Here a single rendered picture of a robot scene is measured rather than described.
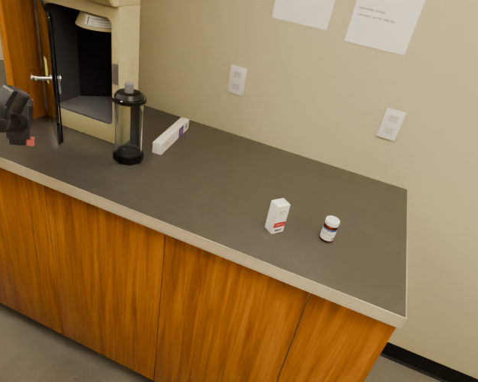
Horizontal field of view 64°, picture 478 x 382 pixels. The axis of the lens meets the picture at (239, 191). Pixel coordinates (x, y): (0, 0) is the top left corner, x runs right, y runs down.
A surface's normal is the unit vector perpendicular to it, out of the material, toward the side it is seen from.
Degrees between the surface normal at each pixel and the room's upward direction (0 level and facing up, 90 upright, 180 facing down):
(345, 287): 0
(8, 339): 0
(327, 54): 90
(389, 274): 1
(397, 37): 90
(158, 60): 90
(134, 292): 90
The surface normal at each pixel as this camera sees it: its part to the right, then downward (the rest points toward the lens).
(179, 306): -0.36, 0.45
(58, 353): 0.16, -0.83
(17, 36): 0.92, 0.33
